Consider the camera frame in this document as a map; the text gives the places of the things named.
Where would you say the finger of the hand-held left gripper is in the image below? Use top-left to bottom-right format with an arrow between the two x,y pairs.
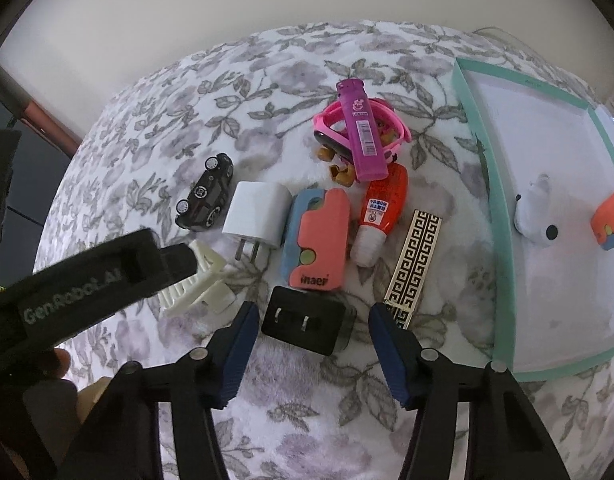
156,242 -> 199,292

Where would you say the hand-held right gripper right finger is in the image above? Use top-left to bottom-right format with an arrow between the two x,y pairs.
368,302 -> 585,480

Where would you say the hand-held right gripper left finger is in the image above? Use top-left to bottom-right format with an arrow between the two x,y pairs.
54,301 -> 262,480

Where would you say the cream hair claw clip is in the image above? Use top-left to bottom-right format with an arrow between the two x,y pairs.
159,240 -> 238,317

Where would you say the black wall charger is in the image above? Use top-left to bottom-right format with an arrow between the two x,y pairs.
261,285 -> 357,357

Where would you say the black toy car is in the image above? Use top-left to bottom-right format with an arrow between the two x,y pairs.
176,153 -> 234,232

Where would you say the white wall charger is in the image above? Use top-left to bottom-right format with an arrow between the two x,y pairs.
222,181 -> 293,265

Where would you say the black and gold patterned lighter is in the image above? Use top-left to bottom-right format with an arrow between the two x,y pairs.
383,208 -> 443,330

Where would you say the pink and blue folding toy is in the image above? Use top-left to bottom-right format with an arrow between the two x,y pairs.
281,187 -> 351,292

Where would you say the red glue bottle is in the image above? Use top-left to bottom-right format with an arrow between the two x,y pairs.
350,162 -> 410,267

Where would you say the toy dog figure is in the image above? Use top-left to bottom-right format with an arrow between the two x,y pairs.
314,127 -> 395,187

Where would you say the pink kids watch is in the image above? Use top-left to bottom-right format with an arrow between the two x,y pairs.
312,97 -> 413,161

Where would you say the purple lighter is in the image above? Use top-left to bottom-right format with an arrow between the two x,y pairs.
337,78 -> 388,182

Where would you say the teal box lid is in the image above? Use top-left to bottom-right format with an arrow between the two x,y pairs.
452,57 -> 614,383

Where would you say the person's left hand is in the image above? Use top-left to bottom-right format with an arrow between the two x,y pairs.
52,347 -> 110,431

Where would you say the dark wooden furniture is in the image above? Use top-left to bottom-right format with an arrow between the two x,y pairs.
0,57 -> 82,281

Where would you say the white plush toy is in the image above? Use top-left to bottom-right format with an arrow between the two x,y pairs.
513,174 -> 560,247

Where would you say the orange and blue folding toy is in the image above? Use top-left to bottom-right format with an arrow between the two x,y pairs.
590,192 -> 614,252

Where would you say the white cable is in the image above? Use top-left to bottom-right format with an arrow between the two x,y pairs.
474,24 -> 524,42

